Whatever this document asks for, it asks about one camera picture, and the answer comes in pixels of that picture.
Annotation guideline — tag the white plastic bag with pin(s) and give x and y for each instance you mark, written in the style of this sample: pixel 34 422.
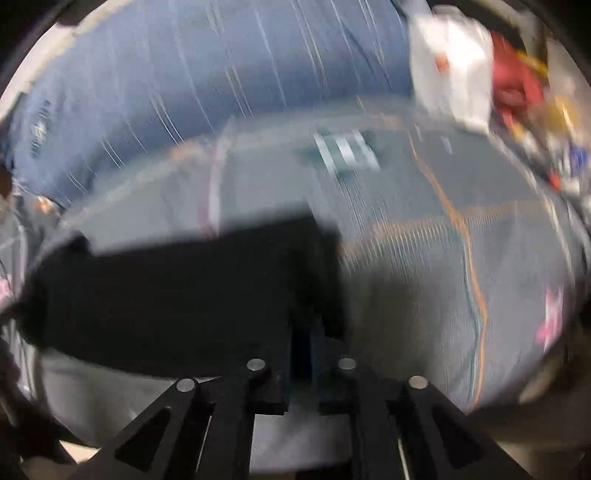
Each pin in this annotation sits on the white plastic bag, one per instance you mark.
pixel 455 69

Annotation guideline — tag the red cloth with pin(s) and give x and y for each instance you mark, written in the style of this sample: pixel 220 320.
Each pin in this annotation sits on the red cloth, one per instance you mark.
pixel 515 78

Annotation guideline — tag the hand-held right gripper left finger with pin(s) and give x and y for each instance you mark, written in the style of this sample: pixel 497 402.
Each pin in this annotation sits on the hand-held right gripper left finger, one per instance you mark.
pixel 276 392

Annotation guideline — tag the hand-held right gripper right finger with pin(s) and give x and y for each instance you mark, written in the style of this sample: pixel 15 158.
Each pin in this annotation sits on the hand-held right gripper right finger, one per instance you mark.
pixel 325 392

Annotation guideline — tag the black pants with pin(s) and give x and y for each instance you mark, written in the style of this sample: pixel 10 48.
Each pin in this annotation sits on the black pants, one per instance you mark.
pixel 184 295

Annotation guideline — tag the grey patterned garment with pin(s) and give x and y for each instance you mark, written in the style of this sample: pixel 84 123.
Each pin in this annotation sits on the grey patterned garment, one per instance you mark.
pixel 415 286

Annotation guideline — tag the blue striped blanket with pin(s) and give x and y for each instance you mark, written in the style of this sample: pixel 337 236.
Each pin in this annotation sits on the blue striped blanket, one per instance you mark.
pixel 184 78

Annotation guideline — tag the pile of colourful small objects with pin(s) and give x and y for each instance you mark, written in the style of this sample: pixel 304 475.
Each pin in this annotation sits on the pile of colourful small objects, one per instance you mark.
pixel 561 143

